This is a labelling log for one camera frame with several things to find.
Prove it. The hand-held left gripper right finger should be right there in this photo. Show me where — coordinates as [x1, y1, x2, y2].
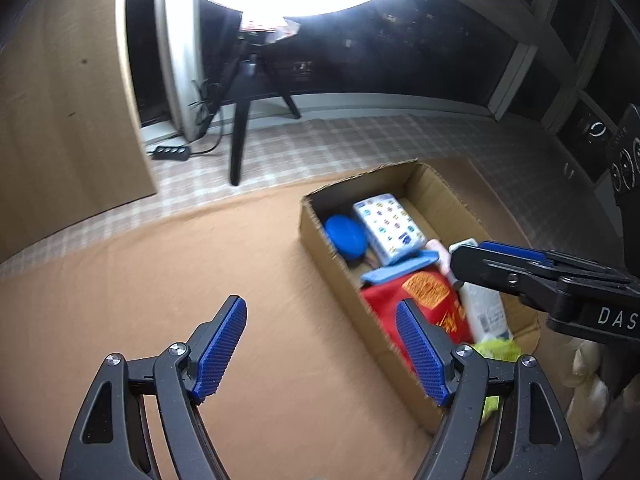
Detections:
[395, 299, 583, 480]

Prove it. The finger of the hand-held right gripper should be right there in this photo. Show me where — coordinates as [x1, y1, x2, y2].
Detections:
[449, 245, 566, 311]
[480, 241, 632, 283]

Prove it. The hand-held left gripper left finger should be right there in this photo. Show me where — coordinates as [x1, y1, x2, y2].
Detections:
[59, 295, 248, 480]

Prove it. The cream tube with blue cap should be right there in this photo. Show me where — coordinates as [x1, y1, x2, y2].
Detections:
[447, 242, 513, 343]

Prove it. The pink cosmetic tube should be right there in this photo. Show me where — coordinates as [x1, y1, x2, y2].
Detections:
[425, 239, 456, 278]

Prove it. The yellow shuttlecock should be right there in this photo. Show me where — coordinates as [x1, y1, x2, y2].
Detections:
[472, 337, 521, 421]

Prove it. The blue phone stand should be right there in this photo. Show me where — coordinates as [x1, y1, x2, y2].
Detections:
[361, 251, 438, 285]

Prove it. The patterned tissue pack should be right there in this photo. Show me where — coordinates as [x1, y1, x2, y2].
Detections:
[353, 194, 423, 266]

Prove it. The blue round tin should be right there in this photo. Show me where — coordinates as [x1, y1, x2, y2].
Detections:
[325, 215, 368, 263]

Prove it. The cardboard box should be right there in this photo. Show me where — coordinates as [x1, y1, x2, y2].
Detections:
[300, 159, 543, 436]

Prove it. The person's right hand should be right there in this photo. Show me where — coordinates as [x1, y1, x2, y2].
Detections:
[565, 340, 623, 448]

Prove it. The red packet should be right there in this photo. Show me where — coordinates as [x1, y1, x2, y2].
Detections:
[361, 267, 476, 371]

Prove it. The brown felt mat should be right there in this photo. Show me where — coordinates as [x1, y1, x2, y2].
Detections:
[0, 157, 591, 480]

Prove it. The dark appliance panel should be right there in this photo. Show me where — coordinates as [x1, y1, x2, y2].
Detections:
[556, 96, 622, 184]

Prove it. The plaid floor cloth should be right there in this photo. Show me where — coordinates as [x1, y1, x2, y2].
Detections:
[0, 112, 566, 281]

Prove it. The black tripod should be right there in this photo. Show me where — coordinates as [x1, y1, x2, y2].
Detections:
[220, 10, 302, 187]

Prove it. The wooden board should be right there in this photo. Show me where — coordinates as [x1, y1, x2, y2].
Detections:
[0, 0, 158, 261]

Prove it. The white window frame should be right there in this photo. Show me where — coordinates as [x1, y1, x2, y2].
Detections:
[415, 0, 621, 131]

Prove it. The black power cable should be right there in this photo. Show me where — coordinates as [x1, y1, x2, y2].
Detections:
[189, 77, 228, 157]

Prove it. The white door frame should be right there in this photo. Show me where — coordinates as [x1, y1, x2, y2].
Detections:
[154, 0, 212, 141]

